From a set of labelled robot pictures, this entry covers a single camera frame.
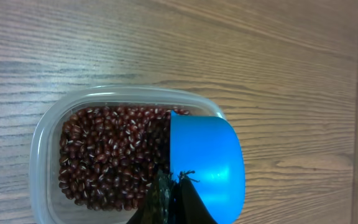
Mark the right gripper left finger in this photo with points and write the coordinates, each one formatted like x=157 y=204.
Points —
x=157 y=206

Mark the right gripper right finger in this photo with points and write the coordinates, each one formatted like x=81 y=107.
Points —
x=189 y=207

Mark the blue plastic measuring scoop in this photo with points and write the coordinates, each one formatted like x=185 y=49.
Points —
x=209 y=146

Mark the red adzuki beans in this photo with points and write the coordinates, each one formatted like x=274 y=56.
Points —
x=110 y=155

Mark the clear plastic food container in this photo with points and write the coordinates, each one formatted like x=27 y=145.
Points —
x=48 y=202

